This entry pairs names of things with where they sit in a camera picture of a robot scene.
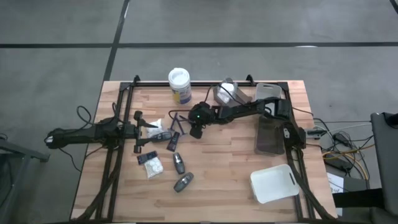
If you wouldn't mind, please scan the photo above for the small black rectangular device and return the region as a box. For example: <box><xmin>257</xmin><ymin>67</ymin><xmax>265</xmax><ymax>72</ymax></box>
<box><xmin>166</xmin><ymin>131</ymin><xmax>181</xmax><ymax>152</ymax></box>

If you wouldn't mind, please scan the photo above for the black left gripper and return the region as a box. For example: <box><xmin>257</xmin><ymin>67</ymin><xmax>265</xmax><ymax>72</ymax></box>
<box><xmin>123</xmin><ymin>110</ymin><xmax>159</xmax><ymax>154</ymax></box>

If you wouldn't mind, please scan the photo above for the white paper sheet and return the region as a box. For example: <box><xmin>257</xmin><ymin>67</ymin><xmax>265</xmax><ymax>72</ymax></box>
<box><xmin>326</xmin><ymin>172</ymin><xmax>345</xmax><ymax>194</ymax></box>

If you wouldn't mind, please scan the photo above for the clear plastic bin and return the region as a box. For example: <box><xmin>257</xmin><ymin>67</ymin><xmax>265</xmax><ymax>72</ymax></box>
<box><xmin>254</xmin><ymin>82</ymin><xmax>283</xmax><ymax>110</ymax></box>

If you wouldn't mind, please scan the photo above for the dark smoky plastic bin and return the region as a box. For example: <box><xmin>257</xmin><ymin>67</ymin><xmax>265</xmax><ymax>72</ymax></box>
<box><xmin>254</xmin><ymin>114</ymin><xmax>286</xmax><ymax>157</ymax></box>

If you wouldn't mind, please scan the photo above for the yellow cable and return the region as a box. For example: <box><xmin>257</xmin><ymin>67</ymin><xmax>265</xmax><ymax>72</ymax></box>
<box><xmin>322</xmin><ymin>143</ymin><xmax>376</xmax><ymax>181</ymax></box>

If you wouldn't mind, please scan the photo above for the small grey translucent bin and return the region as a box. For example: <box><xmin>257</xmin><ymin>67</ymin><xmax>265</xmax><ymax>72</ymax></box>
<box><xmin>212</xmin><ymin>77</ymin><xmax>253</xmax><ymax>108</ymax></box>

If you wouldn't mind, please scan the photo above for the grey power strip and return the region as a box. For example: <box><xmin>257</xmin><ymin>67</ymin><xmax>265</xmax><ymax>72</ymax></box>
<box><xmin>305</xmin><ymin>127</ymin><xmax>323</xmax><ymax>139</ymax></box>

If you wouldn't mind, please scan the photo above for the clear bag printed Vanity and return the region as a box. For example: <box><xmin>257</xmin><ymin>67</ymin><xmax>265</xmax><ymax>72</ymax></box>
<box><xmin>216</xmin><ymin>82</ymin><xmax>235</xmax><ymax>104</ymax></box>

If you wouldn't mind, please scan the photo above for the white plastic bin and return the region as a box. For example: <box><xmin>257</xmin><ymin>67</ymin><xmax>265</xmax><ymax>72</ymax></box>
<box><xmin>249</xmin><ymin>164</ymin><xmax>300</xmax><ymax>205</ymax></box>

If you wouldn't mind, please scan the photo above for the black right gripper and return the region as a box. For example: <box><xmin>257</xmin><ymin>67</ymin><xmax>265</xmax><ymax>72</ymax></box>
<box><xmin>185</xmin><ymin>101</ymin><xmax>218</xmax><ymax>140</ymax></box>

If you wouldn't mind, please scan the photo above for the clear bag of cotton pads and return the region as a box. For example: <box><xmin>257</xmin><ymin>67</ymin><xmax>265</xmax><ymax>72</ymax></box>
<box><xmin>143</xmin><ymin>156</ymin><xmax>164</xmax><ymax>180</ymax></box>

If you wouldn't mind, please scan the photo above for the white Lysol wipes canister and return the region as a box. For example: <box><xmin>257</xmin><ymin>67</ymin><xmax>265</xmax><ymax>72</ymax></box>
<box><xmin>167</xmin><ymin>67</ymin><xmax>193</xmax><ymax>106</ymax></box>

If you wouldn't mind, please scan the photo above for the grey metal stand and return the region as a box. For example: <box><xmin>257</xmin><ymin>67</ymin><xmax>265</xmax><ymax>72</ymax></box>
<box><xmin>0</xmin><ymin>133</ymin><xmax>50</xmax><ymax>224</ymax></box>

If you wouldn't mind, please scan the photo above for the navy blue sachet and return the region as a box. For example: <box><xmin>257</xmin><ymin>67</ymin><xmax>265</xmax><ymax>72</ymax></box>
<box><xmin>136</xmin><ymin>151</ymin><xmax>159</xmax><ymax>166</ymax></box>

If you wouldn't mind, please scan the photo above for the black aluminium table frame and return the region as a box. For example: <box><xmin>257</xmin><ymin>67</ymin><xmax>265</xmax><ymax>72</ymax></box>
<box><xmin>73</xmin><ymin>74</ymin><xmax>335</xmax><ymax>224</ymax></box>

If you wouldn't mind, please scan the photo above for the clear bag of cotton swabs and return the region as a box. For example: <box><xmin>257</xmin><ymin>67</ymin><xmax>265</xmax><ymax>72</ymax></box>
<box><xmin>145</xmin><ymin>118</ymin><xmax>164</xmax><ymax>139</ymax></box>

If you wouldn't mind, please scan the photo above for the black power brick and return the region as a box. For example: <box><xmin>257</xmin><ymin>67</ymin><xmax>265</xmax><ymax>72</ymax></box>
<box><xmin>325</xmin><ymin>155</ymin><xmax>354</xmax><ymax>171</ymax></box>

